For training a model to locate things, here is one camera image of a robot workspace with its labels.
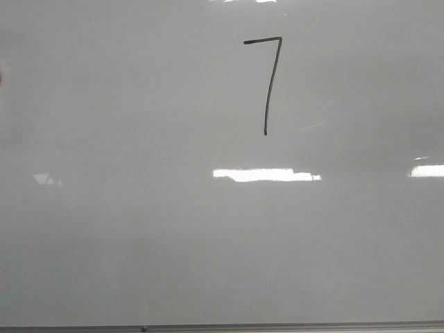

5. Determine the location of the white whiteboard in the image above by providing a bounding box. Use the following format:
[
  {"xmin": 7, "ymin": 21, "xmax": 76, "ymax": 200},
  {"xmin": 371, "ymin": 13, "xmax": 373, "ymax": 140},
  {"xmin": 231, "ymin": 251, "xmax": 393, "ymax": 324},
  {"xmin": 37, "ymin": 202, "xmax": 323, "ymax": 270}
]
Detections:
[{"xmin": 1, "ymin": 1, "xmax": 443, "ymax": 326}]

